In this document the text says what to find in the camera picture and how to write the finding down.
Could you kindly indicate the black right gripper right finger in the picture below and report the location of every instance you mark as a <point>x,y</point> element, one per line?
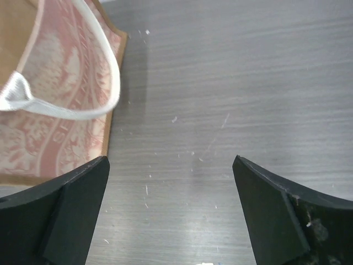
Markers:
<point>289,223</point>

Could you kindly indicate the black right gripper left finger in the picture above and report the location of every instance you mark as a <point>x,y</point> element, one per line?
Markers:
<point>54,222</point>

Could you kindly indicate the brown canvas tote bag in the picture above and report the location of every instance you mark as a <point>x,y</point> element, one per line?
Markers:
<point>60,81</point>

